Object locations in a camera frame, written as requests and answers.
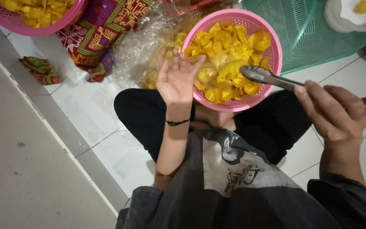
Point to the heap of yellow chips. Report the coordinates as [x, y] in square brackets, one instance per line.
[38, 12]
[227, 47]

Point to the red patterned cloth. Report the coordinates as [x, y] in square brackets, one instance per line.
[97, 31]

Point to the green plastic basket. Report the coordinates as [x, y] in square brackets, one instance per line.
[303, 35]

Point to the person's black trousers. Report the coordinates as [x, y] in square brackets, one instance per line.
[138, 114]

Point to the person's bare foot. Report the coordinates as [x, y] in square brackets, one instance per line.
[216, 119]

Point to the pink plastic basket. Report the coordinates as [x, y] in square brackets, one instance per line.
[17, 29]
[273, 60]

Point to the person's grey printed shirt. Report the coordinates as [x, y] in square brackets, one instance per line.
[233, 206]

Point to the clear plastic sheet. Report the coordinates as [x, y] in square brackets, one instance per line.
[64, 68]

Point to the white container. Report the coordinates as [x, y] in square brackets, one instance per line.
[335, 17]

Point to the metal tongs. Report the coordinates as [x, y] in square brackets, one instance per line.
[265, 77]

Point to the person's right hand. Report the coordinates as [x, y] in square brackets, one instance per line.
[335, 117]

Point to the person's left hand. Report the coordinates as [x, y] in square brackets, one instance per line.
[176, 86]

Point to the clear plastic bag of chips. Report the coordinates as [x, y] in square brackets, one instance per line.
[148, 41]

